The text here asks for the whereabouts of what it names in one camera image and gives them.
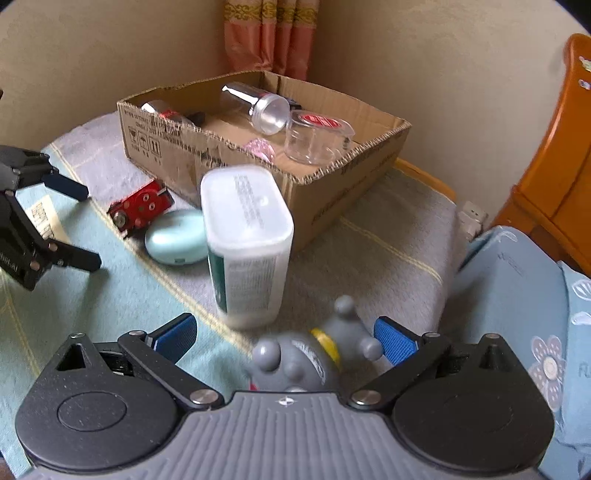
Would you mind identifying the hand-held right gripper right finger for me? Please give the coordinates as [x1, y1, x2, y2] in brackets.
[348, 318, 529, 409]

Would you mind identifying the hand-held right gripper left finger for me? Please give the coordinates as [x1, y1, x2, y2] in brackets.
[55, 313, 220, 409]

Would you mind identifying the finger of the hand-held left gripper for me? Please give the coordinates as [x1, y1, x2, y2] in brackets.
[46, 242, 102, 273]
[44, 171, 89, 200]

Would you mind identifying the red toy train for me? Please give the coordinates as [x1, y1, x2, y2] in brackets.
[107, 180, 175, 238]

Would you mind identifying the grey toy mouse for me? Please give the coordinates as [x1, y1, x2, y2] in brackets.
[245, 295, 384, 393]

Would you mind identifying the bottle of gold pins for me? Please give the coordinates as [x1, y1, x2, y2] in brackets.
[141, 100, 204, 129]

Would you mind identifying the cardboard box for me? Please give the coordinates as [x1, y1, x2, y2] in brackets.
[116, 71, 411, 254]

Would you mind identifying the pink figure keychain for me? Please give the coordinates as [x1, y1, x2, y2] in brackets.
[244, 138, 277, 162]

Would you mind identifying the clear plastic jar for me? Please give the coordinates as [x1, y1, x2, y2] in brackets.
[221, 82, 291, 136]

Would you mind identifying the clear round container red label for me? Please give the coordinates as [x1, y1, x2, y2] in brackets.
[284, 110, 355, 164]

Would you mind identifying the grey teal plaid blanket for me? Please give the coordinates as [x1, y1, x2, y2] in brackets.
[0, 111, 458, 476]

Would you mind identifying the mint green egg-shaped case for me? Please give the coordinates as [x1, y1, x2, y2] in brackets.
[144, 209, 208, 266]

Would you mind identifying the white box green label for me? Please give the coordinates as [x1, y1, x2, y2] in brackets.
[200, 165, 295, 330]

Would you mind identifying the blue floral pillow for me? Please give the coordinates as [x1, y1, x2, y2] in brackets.
[526, 261, 591, 480]
[450, 226, 571, 480]

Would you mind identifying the wooden headboard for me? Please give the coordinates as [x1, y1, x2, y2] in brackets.
[489, 33, 591, 273]

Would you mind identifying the pink curtain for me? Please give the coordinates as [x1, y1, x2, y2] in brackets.
[224, 0, 320, 81]

